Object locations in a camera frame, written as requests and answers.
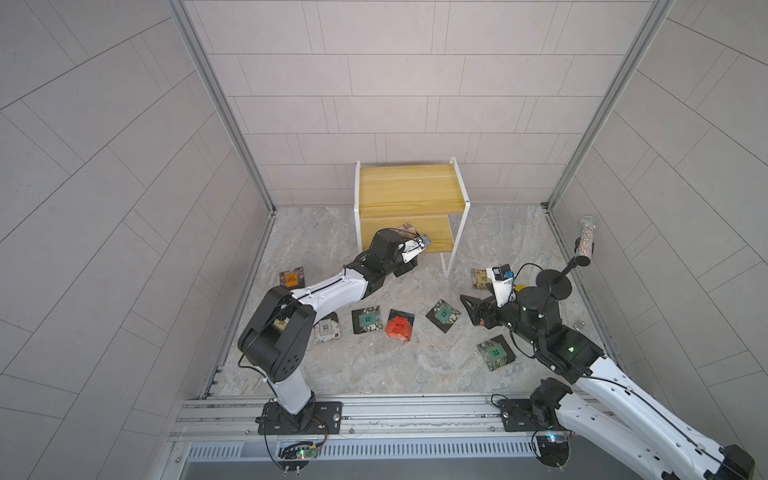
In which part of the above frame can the yellow label tea bag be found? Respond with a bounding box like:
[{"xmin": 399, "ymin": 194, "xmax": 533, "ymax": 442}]
[{"xmin": 471, "ymin": 269, "xmax": 491, "ymax": 290}]

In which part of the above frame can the circuit board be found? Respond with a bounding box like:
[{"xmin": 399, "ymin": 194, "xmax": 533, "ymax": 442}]
[
  {"xmin": 533, "ymin": 433, "xmax": 570, "ymax": 469},
  {"xmin": 278, "ymin": 441, "xmax": 321, "ymax": 475}
]

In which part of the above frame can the dark green tea bag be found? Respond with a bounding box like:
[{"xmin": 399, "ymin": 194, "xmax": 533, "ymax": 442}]
[{"xmin": 477, "ymin": 335, "xmax": 516, "ymax": 371}]

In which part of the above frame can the left circuit board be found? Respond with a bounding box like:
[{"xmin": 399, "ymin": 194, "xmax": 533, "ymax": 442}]
[{"xmin": 278, "ymin": 441, "xmax": 321, "ymax": 475}]

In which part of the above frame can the green label tea bag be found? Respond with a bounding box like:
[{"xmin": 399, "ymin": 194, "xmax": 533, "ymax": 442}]
[{"xmin": 426, "ymin": 299, "xmax": 461, "ymax": 333}]

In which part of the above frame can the floral tea bag shelf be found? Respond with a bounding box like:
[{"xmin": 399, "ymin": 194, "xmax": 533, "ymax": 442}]
[{"xmin": 396, "ymin": 222, "xmax": 419, "ymax": 238}]

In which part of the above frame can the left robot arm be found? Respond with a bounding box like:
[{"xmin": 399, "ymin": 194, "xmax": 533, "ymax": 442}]
[{"xmin": 237, "ymin": 228, "xmax": 431, "ymax": 421}]

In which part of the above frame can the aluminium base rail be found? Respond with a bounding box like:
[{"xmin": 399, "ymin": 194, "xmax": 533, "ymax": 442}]
[{"xmin": 170, "ymin": 394, "xmax": 537, "ymax": 464}]

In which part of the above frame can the white label tea bag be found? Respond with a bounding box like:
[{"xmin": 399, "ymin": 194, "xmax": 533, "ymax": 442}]
[{"xmin": 313, "ymin": 312, "xmax": 341, "ymax": 344}]

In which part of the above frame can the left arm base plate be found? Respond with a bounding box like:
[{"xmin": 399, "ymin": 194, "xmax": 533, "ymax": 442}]
[{"xmin": 256, "ymin": 400, "xmax": 343, "ymax": 435}]

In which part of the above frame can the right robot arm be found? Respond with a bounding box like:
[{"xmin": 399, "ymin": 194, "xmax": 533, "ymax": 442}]
[{"xmin": 460, "ymin": 287, "xmax": 755, "ymax": 479}]

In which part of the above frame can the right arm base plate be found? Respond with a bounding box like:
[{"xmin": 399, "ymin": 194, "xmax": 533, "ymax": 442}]
[{"xmin": 496, "ymin": 399, "xmax": 565, "ymax": 432}]

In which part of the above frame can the wooden two-tier shelf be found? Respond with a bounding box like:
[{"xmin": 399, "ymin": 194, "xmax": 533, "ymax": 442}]
[{"xmin": 353, "ymin": 157, "xmax": 471, "ymax": 276}]

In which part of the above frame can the right circuit board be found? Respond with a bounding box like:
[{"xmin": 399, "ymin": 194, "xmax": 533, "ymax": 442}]
[{"xmin": 533, "ymin": 433, "xmax": 570, "ymax": 469}]

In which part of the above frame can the red tea bag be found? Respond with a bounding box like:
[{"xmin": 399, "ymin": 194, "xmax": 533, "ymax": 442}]
[{"xmin": 385, "ymin": 309, "xmax": 415, "ymax": 342}]

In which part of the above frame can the black green tea bag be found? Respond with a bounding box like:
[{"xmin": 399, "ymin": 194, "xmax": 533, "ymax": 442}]
[{"xmin": 351, "ymin": 306, "xmax": 384, "ymax": 334}]

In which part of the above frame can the orange tea bag shelf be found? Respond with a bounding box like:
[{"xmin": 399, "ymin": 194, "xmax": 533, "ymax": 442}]
[{"xmin": 279, "ymin": 267, "xmax": 306, "ymax": 290}]

